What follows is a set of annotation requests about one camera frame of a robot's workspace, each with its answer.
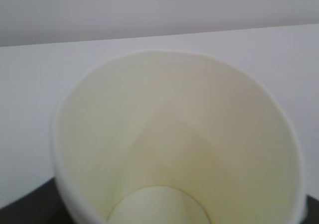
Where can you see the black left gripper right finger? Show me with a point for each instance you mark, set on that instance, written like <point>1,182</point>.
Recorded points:
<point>312,216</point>

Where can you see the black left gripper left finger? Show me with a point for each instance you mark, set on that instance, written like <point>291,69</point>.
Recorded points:
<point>42,206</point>

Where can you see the white paper cup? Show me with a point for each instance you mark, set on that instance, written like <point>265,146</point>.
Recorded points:
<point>164,137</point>

